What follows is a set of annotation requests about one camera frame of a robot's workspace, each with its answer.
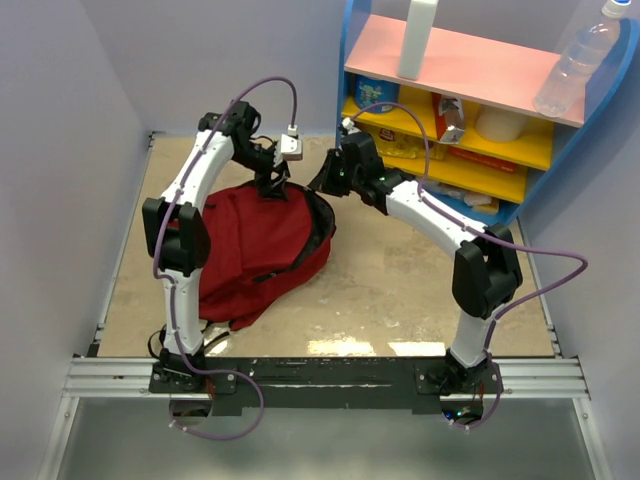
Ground clear plastic water bottle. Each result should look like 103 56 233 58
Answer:
533 0 631 118

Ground white wrapped packs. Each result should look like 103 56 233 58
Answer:
424 180 500 215

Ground red flat box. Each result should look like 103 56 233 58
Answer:
447 146 518 174

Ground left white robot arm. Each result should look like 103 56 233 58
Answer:
142 101 302 392

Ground blue wooden shelf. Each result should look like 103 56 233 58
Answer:
337 1 639 223

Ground red backpack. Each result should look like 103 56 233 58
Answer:
147 182 337 354

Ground white bottle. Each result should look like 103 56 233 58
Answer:
397 0 439 80

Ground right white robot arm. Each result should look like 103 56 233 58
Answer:
309 132 523 393

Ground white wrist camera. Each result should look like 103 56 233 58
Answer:
338 117 361 138
275 134 303 165

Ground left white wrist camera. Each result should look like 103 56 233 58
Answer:
275 134 303 165

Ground aluminium rail frame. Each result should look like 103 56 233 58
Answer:
37 130 614 480

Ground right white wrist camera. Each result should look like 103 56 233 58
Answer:
338 117 361 138

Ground white paper roll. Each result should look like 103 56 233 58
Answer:
475 105 528 143

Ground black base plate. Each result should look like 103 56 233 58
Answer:
149 355 503 420

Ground red snack box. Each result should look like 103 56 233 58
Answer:
432 93 466 145

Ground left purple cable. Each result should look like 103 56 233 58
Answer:
152 75 301 441

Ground blue round tin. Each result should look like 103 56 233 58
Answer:
354 75 400 114

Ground yellow snack bag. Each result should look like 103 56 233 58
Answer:
367 126 448 161

